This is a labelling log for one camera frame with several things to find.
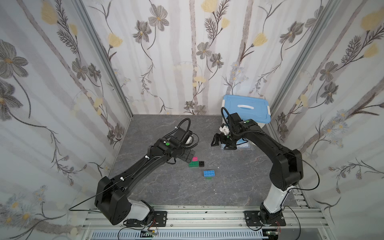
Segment dark green long lego brick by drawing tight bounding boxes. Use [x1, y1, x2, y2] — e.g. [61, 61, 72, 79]
[189, 161, 200, 168]

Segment blue lego brick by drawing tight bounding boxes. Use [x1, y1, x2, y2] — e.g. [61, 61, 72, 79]
[203, 170, 216, 178]

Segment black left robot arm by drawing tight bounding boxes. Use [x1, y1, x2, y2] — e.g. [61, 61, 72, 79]
[95, 128, 195, 225]

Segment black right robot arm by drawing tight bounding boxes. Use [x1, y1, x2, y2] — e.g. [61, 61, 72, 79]
[211, 107, 304, 226]

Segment bagged blue face masks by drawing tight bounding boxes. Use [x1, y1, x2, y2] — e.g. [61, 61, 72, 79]
[221, 139, 252, 150]

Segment blue lidded storage box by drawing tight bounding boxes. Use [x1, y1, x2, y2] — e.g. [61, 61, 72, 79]
[222, 95, 271, 127]

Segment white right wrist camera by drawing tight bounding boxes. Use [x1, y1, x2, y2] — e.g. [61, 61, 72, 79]
[219, 124, 230, 136]

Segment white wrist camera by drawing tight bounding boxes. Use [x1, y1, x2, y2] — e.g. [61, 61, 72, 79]
[185, 136, 194, 146]
[219, 124, 230, 136]

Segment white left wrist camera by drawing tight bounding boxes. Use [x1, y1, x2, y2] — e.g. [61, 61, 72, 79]
[185, 136, 194, 146]

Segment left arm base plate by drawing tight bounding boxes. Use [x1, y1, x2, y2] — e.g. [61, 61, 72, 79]
[123, 211, 168, 228]

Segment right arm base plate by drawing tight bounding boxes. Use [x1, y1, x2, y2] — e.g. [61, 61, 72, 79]
[244, 210, 287, 227]

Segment white slotted cable duct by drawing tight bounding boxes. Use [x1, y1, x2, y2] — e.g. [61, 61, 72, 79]
[86, 229, 268, 240]

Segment aluminium rail frame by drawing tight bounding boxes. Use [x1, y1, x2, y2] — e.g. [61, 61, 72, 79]
[82, 206, 335, 240]

